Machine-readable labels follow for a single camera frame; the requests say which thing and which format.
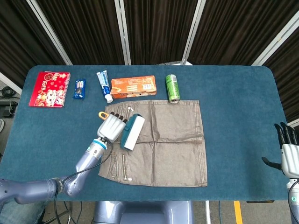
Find blue table cloth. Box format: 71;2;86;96
0;65;292;203

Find white blue toothpaste tube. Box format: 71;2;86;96
96;70;114;104

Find white table leg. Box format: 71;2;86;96
205;200;212;224

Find black coiled cable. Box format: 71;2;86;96
0;86;17;97

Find white screen frame post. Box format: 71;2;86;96
181;0;206;66
114;0;132;65
251;16;299;66
26;0;73;66
0;71;23;95

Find red spiral notebook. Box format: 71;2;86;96
28;71;71;108

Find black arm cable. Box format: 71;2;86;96
54;137;114;224

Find blue denim fabric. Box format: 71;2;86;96
0;200;46;224

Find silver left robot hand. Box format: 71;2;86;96
96;112;128;143

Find dark brown curtain panel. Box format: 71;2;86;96
263;44;299;123
35;0;125;66
0;0;68;89
188;0;299;66
123;0;199;65

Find grey-blue robot torso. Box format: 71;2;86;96
93;200;194;224

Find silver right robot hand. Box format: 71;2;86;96
261;121;299;179

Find blue cookie pack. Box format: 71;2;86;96
72;79;86;100

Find green drink can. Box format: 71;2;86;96
165;74;181;104

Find black equipment box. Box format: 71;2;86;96
0;100;19;117

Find orange biscuit box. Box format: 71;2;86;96
110;75;157;99

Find grey-brown shiny skirt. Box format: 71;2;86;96
98;99;208;187

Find teal lint roller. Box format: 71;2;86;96
98;111;145;152

